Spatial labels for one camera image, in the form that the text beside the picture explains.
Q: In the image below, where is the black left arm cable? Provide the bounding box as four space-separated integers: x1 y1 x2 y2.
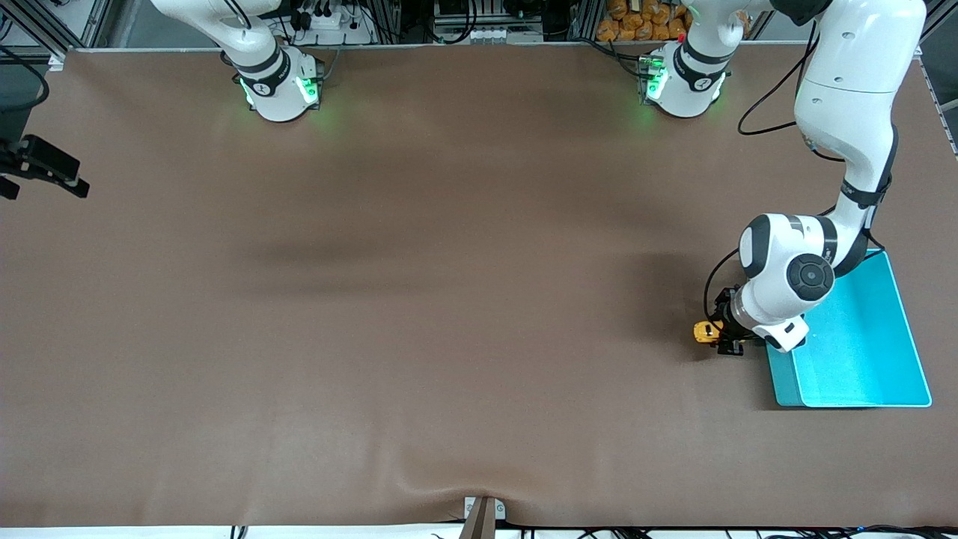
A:
702 19 848 319

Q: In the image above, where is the teal plastic bin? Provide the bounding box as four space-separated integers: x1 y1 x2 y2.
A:
765 249 934 409

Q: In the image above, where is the large table cover mat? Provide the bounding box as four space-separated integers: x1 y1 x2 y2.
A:
0 41 958 529

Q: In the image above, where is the pile of orange objects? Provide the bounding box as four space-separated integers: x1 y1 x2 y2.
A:
597 0 693 43

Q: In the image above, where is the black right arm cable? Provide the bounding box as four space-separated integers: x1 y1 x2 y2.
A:
0 43 51 115

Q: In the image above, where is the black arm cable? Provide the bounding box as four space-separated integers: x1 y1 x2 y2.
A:
0 43 51 115
702 19 848 319

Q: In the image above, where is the white power strip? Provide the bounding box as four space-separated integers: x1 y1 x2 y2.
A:
288 0 375 46

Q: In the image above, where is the aluminium frame profile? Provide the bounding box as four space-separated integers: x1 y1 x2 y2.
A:
0 0 115 58
917 0 958 68

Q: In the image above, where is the metal table edge bracket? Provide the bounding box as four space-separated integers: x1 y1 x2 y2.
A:
458 496 507 539

